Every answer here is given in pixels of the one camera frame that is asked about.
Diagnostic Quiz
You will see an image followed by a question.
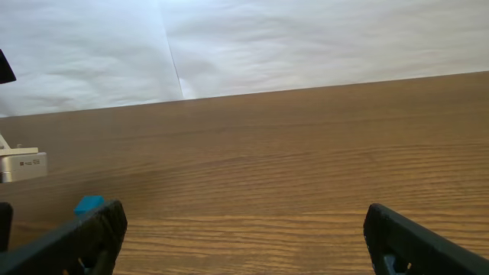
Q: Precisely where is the blue cube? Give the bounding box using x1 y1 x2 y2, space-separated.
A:
73 195 105 217

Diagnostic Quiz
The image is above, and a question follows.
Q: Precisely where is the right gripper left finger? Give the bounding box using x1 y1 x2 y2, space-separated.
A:
0 198 128 275

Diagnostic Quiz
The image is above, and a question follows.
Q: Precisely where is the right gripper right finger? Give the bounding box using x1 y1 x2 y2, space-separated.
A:
363 202 489 275

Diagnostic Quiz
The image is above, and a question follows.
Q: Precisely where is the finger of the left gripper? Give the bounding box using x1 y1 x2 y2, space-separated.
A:
0 202 14 253

